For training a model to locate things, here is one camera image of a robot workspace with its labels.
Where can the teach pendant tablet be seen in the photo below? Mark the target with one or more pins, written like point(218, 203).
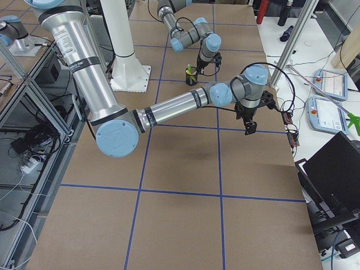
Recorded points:
point(332, 83)
point(325, 116)

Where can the aluminium frame post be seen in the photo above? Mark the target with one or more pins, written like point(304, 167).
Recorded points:
point(301, 22)

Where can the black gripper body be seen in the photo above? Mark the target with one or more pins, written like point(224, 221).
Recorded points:
point(202, 61)
point(247, 113)

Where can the black mesh pen cup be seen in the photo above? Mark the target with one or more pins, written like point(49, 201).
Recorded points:
point(191, 80)

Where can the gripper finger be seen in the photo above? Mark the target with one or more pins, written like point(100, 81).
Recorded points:
point(199, 70)
point(250, 127)

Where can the black laptop on stand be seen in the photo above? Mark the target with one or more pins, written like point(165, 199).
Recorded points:
point(331, 179)

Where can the black bottle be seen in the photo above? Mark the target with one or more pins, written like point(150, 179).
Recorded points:
point(285, 12)

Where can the far teach pendant tablet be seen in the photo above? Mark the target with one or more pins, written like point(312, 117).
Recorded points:
point(332, 83)

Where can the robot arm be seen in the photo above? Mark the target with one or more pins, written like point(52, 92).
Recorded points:
point(117, 128)
point(201, 32)

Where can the white power strip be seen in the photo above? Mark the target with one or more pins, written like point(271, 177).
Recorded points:
point(30, 165)

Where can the orange circuit board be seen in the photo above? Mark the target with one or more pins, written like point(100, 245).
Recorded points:
point(291, 129)

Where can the near teach pendant tablet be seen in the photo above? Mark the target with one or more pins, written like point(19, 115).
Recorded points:
point(325, 116)

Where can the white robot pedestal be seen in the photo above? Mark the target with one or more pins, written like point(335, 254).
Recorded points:
point(128, 74)

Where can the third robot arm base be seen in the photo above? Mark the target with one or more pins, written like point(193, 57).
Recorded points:
point(17, 39)

